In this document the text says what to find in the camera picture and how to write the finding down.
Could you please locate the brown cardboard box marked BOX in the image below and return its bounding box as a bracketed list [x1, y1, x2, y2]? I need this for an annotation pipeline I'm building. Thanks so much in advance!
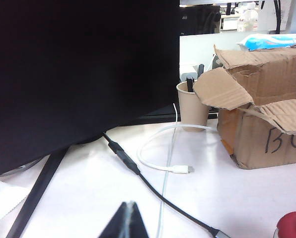
[192, 44, 296, 170]

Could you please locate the beige paper cup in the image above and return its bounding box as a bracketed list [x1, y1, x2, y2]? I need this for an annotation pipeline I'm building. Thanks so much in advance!
[176, 81, 210, 132]

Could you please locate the thin translucent white cable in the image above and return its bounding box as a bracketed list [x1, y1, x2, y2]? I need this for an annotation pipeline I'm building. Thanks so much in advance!
[155, 103, 179, 238]

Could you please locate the white plastic bottle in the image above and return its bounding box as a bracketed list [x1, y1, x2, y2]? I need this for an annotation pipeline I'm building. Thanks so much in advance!
[237, 1, 260, 32]

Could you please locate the black cable with adapter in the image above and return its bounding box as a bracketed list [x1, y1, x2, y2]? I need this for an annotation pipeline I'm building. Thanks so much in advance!
[102, 132, 232, 238]

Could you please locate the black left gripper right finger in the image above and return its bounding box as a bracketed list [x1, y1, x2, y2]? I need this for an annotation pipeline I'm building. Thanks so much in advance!
[127, 201, 150, 238]

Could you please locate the large black monitor panel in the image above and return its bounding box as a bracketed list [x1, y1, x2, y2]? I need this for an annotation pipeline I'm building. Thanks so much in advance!
[0, 0, 181, 179]

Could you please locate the red-capped white doll with guitar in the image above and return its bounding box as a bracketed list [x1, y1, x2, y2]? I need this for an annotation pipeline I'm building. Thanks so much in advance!
[274, 210, 296, 238]

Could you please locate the black flat bar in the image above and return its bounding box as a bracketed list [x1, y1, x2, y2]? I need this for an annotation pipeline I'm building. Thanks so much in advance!
[5, 148, 69, 238]

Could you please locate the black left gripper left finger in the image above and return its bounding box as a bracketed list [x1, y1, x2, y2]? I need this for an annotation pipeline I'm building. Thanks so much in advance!
[97, 201, 131, 238]

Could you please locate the blue white tissue pack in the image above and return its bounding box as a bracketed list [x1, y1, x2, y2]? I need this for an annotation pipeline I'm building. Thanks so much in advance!
[236, 33, 296, 52]

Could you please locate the black upright pole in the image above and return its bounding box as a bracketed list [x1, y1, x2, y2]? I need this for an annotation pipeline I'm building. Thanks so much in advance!
[274, 0, 282, 33]

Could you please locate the white plug charger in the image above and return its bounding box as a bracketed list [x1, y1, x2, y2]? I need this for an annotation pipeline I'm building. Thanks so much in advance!
[180, 64, 199, 82]

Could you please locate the white USB cable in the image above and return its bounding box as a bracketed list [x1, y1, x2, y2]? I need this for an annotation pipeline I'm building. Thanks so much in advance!
[137, 123, 195, 175]

